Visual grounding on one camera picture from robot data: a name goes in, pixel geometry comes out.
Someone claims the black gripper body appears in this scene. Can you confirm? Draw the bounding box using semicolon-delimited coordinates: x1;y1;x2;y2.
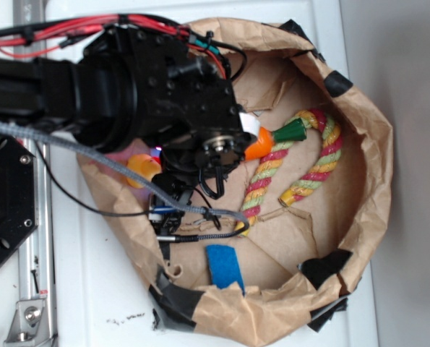
82;27;254;179

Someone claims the yellow rubber duck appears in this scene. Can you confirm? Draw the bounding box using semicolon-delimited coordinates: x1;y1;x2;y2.
126;153;162;181

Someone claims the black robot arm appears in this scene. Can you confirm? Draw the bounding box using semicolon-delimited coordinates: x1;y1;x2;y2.
0;27;259;178

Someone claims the orange plastic carrot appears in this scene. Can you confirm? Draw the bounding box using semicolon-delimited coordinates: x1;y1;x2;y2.
244;118;306;161

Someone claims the brown paper bag bin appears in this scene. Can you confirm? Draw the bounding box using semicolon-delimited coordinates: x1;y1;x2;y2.
76;17;395;347

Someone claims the blue sponge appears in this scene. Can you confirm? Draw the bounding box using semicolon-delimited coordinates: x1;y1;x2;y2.
206;244;245;292

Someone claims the white tray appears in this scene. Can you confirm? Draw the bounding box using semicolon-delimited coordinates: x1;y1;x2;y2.
45;0;381;347

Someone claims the multicolour twisted rope toy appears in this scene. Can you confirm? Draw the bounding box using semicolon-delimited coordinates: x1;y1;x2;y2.
241;108;343;226

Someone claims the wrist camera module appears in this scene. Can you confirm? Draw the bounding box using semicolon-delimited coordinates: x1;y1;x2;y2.
148;173;193;236

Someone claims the thin black cable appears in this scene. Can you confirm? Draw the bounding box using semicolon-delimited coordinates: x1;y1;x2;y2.
33;140;154;218

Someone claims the red wire bundle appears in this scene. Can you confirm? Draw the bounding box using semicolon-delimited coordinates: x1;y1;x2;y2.
0;13;226;79

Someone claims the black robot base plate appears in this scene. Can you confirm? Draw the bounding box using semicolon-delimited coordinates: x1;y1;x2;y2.
0;137;36;268

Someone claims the grey braided cable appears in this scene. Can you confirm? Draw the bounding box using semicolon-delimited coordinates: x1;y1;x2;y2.
0;118;251;242

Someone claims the aluminium extrusion rail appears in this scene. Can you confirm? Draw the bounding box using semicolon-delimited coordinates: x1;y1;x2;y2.
12;0;59;347

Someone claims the metal corner bracket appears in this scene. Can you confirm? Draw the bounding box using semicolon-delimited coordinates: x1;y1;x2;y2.
4;299;55;347

